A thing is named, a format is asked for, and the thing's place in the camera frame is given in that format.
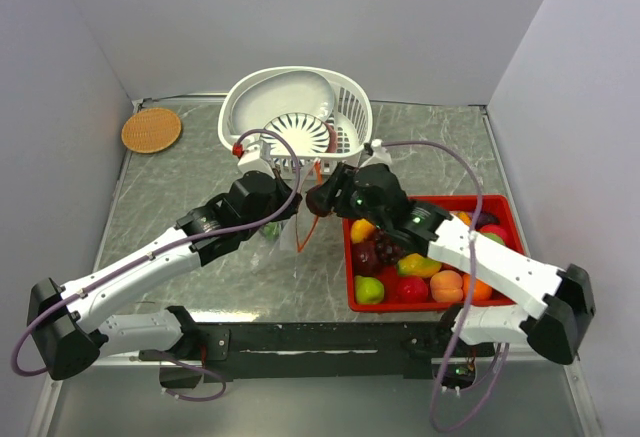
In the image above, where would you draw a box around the striped round plate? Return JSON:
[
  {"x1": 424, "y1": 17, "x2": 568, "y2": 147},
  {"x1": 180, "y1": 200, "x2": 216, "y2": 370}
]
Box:
[{"x1": 264, "y1": 112, "x2": 331, "y2": 156}]

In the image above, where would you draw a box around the round woven coaster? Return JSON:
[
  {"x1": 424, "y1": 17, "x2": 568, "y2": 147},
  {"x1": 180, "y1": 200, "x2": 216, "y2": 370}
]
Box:
[{"x1": 121, "y1": 108, "x2": 182, "y2": 154}]

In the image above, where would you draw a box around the white plastic dish basket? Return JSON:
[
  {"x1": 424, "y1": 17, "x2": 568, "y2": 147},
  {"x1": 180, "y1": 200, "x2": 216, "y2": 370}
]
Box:
[{"x1": 218, "y1": 66, "x2": 373, "y2": 177}]

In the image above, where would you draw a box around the red round fruit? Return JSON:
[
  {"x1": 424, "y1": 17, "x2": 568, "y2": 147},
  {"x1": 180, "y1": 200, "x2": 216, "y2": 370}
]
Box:
[{"x1": 480, "y1": 224, "x2": 510, "y2": 244}]

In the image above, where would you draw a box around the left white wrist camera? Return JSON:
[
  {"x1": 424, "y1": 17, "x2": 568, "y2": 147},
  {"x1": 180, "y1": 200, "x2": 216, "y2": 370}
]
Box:
[{"x1": 232, "y1": 140, "x2": 271, "y2": 174}]

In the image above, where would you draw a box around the purple grape bunch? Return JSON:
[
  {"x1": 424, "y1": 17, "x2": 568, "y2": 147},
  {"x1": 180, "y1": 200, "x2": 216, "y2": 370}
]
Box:
[{"x1": 372, "y1": 231, "x2": 406, "y2": 266}]

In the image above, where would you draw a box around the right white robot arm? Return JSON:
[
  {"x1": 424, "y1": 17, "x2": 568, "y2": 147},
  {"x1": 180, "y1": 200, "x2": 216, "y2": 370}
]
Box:
[{"x1": 306, "y1": 164, "x2": 596, "y2": 365}]

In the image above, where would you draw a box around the clear zip top bag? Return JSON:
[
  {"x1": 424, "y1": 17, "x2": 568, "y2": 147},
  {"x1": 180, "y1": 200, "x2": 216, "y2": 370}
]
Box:
[{"x1": 254, "y1": 159, "x2": 326, "y2": 283}]

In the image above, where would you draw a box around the dark purple mangosteen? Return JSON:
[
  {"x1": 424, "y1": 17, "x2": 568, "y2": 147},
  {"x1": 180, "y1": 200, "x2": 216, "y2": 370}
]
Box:
[{"x1": 305, "y1": 185, "x2": 332, "y2": 217}]

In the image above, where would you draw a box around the orange carrot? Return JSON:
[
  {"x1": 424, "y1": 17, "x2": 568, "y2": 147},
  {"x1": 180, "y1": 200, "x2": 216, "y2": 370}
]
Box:
[{"x1": 456, "y1": 211, "x2": 472, "y2": 227}]

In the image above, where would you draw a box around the green pear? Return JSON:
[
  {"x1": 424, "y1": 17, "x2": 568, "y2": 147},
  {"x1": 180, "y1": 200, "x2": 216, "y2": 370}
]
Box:
[{"x1": 354, "y1": 275, "x2": 385, "y2": 305}]

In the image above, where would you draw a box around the yellow orange mango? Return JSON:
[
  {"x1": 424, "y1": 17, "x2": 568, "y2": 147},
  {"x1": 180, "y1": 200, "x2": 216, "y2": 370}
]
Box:
[{"x1": 350, "y1": 219, "x2": 376, "y2": 244}]

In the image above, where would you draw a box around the green cabbage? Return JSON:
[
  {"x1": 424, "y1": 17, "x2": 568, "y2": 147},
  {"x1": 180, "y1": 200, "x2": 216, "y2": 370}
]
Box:
[{"x1": 483, "y1": 232, "x2": 506, "y2": 246}]

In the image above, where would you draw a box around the orange peach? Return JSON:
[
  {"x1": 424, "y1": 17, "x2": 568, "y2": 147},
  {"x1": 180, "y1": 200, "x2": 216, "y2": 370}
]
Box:
[{"x1": 430, "y1": 270, "x2": 464, "y2": 303}]

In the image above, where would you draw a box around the red plastic tray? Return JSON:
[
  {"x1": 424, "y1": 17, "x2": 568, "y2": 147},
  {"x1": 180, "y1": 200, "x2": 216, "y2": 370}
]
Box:
[{"x1": 342, "y1": 194, "x2": 524, "y2": 313}]

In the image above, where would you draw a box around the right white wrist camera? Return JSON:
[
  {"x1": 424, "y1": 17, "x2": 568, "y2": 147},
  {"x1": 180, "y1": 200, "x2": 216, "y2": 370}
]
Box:
[{"x1": 359, "y1": 139, "x2": 392, "y2": 168}]

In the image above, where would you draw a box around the white oval plate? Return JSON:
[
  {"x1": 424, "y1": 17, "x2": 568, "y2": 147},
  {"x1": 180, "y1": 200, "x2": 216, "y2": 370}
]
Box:
[{"x1": 229, "y1": 70, "x2": 335, "y2": 135}]

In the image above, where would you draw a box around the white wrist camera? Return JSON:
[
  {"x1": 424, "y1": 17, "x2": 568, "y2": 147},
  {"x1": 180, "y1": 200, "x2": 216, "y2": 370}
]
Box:
[
  {"x1": 232, "y1": 140, "x2": 271, "y2": 174},
  {"x1": 359, "y1": 139, "x2": 392, "y2": 168}
]

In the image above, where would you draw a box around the purple eggplant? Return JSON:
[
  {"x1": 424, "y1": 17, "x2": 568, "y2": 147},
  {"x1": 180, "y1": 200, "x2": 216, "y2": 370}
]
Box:
[{"x1": 476, "y1": 211, "x2": 500, "y2": 228}]

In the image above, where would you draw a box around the black base frame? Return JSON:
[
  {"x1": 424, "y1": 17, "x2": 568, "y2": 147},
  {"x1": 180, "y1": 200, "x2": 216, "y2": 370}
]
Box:
[{"x1": 138, "y1": 306, "x2": 496, "y2": 391}]

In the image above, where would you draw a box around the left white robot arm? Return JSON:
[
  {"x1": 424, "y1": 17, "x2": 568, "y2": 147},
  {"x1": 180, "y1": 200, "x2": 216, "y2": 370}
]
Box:
[{"x1": 26, "y1": 171, "x2": 301, "y2": 381}]

